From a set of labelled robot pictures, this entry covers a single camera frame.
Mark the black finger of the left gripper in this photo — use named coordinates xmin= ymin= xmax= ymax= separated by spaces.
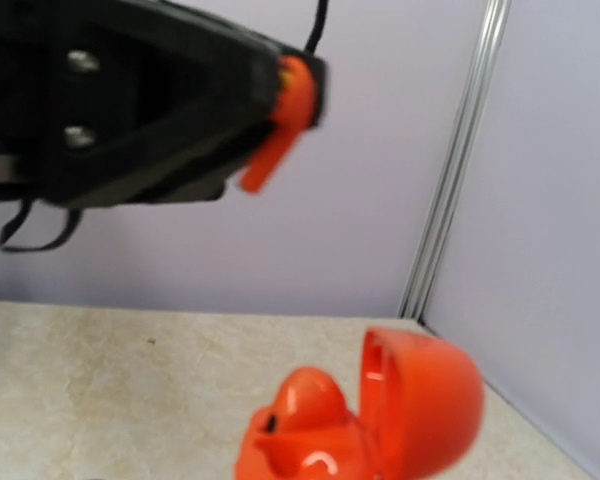
xmin=75 ymin=1 xmax=328 ymax=129
xmin=31 ymin=74 xmax=281 ymax=208

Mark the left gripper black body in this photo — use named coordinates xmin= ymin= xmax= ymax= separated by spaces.
xmin=0 ymin=1 xmax=80 ymax=200

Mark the left aluminium corner post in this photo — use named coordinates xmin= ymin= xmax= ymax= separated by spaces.
xmin=398 ymin=0 xmax=511 ymax=322

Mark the red earbud charging case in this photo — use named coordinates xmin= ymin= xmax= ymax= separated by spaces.
xmin=234 ymin=327 xmax=485 ymax=479

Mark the red earbud with gold tip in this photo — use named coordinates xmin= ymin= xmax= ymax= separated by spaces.
xmin=240 ymin=56 xmax=317 ymax=194

